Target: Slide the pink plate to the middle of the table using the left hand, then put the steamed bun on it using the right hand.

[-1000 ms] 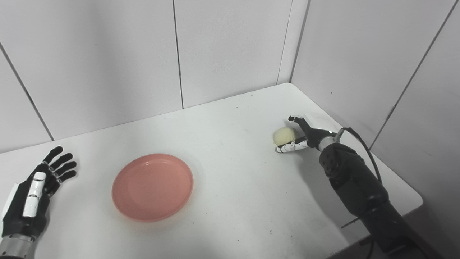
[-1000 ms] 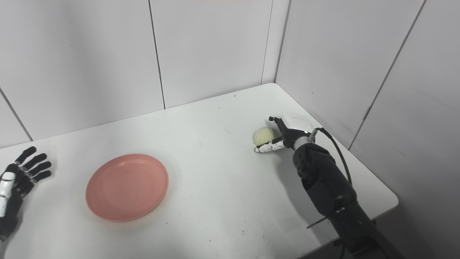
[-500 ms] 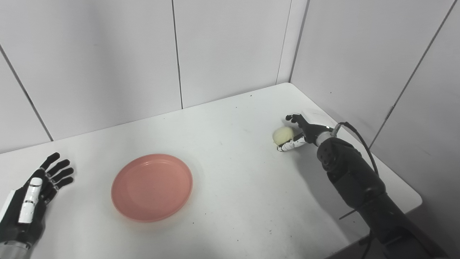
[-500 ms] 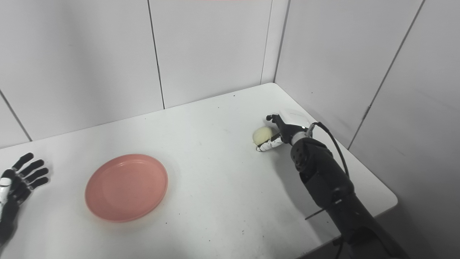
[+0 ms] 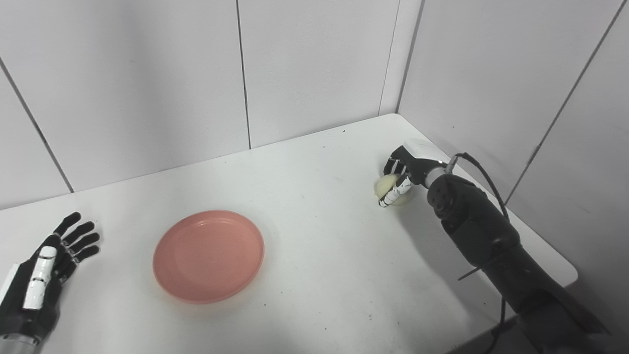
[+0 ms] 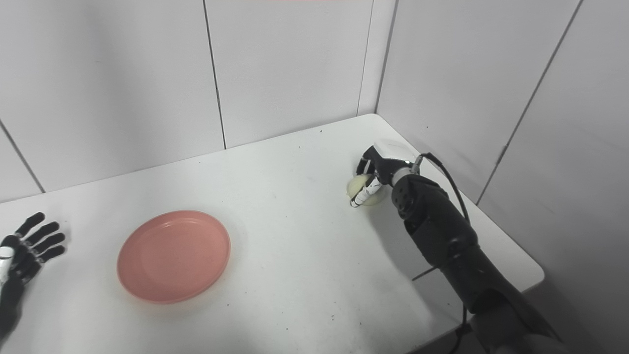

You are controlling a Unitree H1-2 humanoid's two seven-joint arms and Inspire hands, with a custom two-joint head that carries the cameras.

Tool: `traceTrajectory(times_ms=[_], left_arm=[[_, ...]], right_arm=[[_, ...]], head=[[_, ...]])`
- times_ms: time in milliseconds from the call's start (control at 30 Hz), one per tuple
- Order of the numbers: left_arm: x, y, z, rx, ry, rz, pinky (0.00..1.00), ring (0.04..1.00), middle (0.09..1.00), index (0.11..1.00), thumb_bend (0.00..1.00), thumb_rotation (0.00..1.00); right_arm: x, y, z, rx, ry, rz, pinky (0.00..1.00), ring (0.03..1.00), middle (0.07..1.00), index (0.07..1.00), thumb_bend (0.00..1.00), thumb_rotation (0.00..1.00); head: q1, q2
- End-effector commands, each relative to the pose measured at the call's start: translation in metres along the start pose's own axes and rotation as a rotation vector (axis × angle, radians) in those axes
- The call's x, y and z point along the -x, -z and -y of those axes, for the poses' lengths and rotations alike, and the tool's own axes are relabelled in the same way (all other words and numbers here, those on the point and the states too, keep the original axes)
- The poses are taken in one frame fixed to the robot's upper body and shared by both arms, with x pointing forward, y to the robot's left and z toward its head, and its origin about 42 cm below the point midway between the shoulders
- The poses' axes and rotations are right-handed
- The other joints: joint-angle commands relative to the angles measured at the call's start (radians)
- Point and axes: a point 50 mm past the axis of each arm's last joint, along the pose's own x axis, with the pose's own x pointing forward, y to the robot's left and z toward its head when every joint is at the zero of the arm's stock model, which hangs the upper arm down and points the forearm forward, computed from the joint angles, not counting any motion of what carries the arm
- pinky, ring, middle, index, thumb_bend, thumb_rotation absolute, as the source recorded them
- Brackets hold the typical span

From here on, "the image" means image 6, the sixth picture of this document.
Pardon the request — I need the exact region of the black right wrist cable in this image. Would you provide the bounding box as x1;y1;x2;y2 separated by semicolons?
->
412;152;473;354

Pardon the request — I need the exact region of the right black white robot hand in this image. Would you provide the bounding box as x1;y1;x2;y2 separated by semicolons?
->
348;139;421;208

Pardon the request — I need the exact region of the cream steamed bun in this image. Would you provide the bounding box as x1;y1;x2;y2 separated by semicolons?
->
346;173;388;207

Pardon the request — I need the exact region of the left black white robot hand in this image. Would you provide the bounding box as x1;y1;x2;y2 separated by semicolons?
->
0;212;66;340

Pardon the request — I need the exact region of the pink round plate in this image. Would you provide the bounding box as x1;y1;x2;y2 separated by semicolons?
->
116;210;231;304

